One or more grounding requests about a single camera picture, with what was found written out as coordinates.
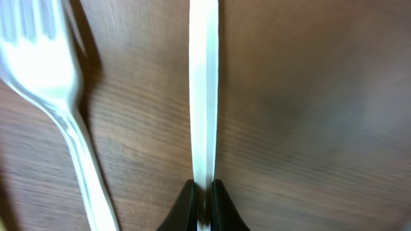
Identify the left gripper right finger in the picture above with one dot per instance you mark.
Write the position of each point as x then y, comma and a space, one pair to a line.
225, 216

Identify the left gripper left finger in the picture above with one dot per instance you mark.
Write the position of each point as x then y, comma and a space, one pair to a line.
183, 214

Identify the white fork tines down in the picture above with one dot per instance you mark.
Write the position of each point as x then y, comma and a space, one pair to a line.
203, 100

